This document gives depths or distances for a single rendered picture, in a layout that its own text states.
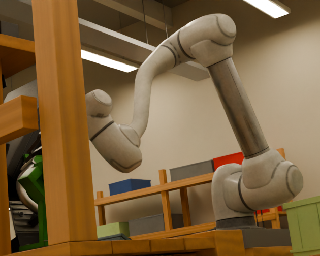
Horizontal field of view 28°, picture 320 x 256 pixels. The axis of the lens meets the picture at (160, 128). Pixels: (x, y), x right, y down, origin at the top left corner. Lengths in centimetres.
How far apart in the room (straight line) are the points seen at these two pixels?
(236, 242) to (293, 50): 621
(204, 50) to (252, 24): 616
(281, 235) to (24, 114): 125
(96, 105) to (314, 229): 77
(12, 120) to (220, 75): 91
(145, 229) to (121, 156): 631
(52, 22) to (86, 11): 744
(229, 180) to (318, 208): 60
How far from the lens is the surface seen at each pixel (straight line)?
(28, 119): 170
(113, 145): 205
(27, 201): 223
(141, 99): 223
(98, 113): 204
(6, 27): 213
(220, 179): 251
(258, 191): 239
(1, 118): 177
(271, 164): 236
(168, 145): 885
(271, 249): 245
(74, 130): 165
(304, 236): 201
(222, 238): 199
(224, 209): 250
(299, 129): 789
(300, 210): 201
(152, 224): 826
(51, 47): 171
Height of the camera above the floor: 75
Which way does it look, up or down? 14 degrees up
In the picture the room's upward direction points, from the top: 7 degrees counter-clockwise
